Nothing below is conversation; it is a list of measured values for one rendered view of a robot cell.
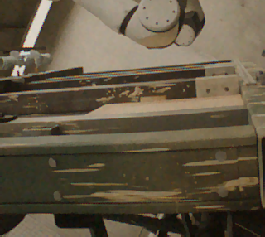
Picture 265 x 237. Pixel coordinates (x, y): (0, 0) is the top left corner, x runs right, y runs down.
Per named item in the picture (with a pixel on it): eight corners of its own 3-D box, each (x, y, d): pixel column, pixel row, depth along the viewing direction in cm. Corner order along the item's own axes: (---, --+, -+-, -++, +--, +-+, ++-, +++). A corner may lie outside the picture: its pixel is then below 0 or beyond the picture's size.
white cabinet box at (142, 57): (280, 98, 483) (144, 26, 506) (258, 135, 493) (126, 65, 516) (275, 90, 543) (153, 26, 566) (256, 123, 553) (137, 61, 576)
